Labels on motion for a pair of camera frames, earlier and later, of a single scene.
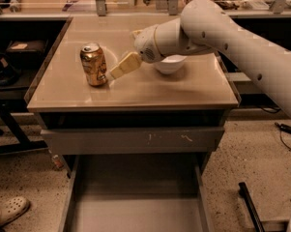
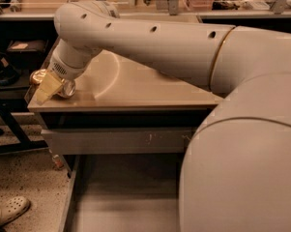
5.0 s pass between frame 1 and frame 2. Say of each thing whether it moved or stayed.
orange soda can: moved
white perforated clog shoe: stayed
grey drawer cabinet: stayed
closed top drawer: stayed
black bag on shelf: stayed
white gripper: moved
